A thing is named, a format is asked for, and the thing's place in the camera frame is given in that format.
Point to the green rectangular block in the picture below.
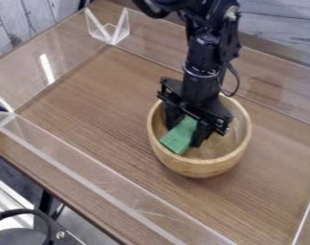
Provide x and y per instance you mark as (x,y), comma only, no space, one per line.
(177,138)

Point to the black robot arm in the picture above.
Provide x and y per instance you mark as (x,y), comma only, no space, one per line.
(211,22)

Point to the brown wooden bowl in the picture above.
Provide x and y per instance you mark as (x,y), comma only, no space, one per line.
(219,153)

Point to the black table leg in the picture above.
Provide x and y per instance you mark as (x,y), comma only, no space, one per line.
(45,202)

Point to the clear acrylic tray wall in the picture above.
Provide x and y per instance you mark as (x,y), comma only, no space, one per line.
(77,88)

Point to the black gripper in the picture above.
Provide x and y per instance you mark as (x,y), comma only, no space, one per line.
(193,97)

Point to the grey metal base plate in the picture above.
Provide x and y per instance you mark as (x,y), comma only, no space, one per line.
(53,235)

